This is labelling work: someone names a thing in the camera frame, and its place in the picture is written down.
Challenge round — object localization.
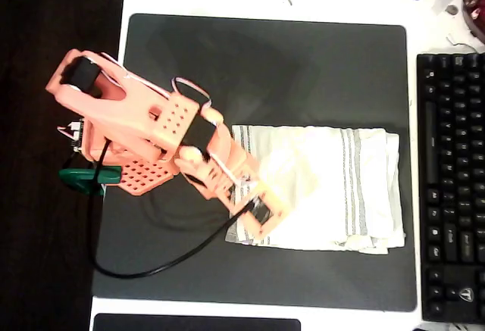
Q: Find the white red servo wire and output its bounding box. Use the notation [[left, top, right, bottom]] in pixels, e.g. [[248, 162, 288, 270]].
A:
[[172, 77, 211, 107]]

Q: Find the green table clamp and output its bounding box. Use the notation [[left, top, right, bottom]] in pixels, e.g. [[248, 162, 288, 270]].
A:
[[58, 166, 123, 196]]

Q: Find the orange-framed camera module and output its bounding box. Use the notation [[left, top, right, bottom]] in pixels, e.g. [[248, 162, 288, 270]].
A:
[[242, 189, 285, 238]]

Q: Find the black computer keyboard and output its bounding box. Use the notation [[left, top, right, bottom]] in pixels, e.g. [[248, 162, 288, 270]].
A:
[[416, 52, 485, 324]]

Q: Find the black camera usb cable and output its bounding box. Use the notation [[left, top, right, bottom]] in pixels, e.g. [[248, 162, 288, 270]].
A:
[[89, 139, 262, 279]]

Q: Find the dark red round container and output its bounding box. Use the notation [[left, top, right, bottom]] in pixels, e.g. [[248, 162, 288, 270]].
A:
[[461, 0, 485, 42]]

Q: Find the white striped cloth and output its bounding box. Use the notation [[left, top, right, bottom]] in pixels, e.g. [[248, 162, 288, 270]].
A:
[[225, 124, 406, 255]]

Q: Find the flat black pad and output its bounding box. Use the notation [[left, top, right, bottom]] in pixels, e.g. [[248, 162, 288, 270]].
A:
[[92, 312, 302, 331]]

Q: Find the large black desk mat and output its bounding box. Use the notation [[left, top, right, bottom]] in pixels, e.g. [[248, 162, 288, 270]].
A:
[[92, 12, 418, 313]]

